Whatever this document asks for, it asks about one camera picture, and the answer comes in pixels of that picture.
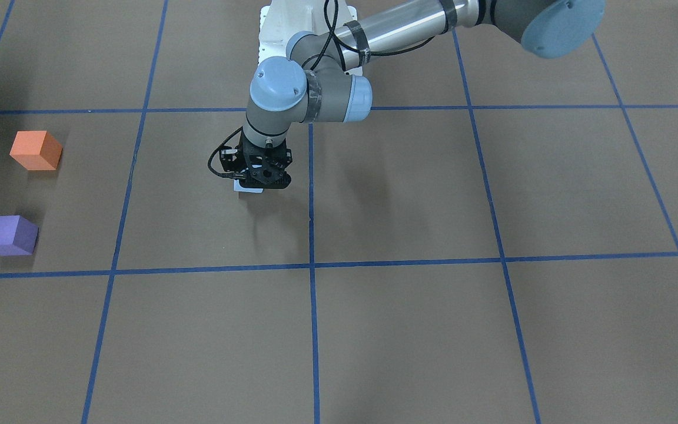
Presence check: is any orange foam block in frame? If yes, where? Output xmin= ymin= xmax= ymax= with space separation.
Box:
xmin=9 ymin=131 xmax=64 ymax=171

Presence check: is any purple foam block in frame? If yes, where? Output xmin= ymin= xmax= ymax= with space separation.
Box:
xmin=0 ymin=216 xmax=39 ymax=257

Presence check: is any light blue foam block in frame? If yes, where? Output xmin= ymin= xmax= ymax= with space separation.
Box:
xmin=233 ymin=180 xmax=264 ymax=194

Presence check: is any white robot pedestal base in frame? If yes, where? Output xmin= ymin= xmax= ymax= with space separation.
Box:
xmin=258 ymin=1 xmax=357 ymax=64

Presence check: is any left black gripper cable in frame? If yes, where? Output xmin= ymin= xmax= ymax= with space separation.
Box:
xmin=207 ymin=0 xmax=434 ymax=179

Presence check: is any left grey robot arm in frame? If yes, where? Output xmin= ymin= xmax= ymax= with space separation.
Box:
xmin=207 ymin=1 xmax=606 ymax=191

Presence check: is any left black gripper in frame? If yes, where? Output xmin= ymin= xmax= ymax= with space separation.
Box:
xmin=220 ymin=131 xmax=293 ymax=190

